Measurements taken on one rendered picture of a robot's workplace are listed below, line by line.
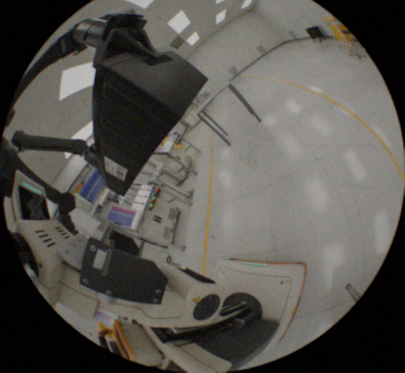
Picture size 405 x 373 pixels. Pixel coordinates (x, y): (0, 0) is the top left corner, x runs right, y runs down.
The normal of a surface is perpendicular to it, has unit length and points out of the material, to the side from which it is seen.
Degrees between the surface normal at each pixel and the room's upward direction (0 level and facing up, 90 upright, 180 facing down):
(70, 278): 90
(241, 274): 0
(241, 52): 90
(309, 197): 0
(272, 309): 0
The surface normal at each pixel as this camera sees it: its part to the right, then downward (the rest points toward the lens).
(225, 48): -0.10, 0.72
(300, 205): -0.73, -0.52
